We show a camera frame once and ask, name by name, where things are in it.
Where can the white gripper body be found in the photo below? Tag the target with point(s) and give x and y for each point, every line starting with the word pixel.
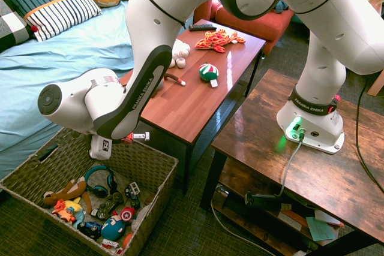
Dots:
pixel 100 148

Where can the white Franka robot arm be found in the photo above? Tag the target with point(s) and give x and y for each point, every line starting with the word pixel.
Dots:
pixel 324 28

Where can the woven wicker basket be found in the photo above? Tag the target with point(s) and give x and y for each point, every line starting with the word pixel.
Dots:
pixel 144 160

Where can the black toy car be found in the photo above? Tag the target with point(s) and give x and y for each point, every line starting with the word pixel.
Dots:
pixel 132 193

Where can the blue toy car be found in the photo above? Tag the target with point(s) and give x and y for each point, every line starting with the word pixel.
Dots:
pixel 90 228

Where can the red white toy fire truck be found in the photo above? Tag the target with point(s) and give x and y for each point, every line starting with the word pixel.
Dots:
pixel 111 244

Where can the white plush toy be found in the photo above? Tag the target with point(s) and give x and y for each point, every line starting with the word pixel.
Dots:
pixel 180 50

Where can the blue black headphones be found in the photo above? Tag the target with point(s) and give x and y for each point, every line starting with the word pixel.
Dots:
pixel 97 190

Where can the brown plush animal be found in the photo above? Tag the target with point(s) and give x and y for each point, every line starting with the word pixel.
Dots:
pixel 72 190

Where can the black game controller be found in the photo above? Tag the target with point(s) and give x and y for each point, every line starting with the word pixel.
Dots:
pixel 106 206

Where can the yellow orange blue doll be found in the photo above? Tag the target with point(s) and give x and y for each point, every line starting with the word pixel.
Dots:
pixel 67 212

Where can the Captain America plush figure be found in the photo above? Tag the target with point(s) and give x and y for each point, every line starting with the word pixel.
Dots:
pixel 112 227

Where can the red wood coffee table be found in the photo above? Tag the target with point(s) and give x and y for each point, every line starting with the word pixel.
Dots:
pixel 186 112

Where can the light blue bed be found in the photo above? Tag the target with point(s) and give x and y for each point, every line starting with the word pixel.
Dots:
pixel 60 58

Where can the green red white plush ball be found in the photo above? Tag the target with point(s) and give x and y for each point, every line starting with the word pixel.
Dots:
pixel 207 71

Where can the white striped pillow orange trim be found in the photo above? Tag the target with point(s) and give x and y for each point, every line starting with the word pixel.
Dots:
pixel 63 13

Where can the black white checked pillow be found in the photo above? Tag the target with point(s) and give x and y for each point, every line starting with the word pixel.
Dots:
pixel 12 28

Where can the orange yellow plush lizard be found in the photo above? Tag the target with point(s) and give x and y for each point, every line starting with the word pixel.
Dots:
pixel 216 40

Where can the black remote control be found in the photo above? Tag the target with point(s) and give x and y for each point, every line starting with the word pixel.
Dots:
pixel 202 27

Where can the black power adapter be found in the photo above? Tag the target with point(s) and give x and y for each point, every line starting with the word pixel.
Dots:
pixel 262 201

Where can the red upholstered armchair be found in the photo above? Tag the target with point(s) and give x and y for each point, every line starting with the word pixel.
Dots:
pixel 255 25

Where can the rustic brown wood table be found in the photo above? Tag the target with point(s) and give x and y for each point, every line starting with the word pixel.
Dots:
pixel 300 172

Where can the green paper sheet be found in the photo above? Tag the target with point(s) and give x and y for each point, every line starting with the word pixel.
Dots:
pixel 320 229

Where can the light wooden furniture leg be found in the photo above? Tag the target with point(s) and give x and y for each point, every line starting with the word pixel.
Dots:
pixel 377 85

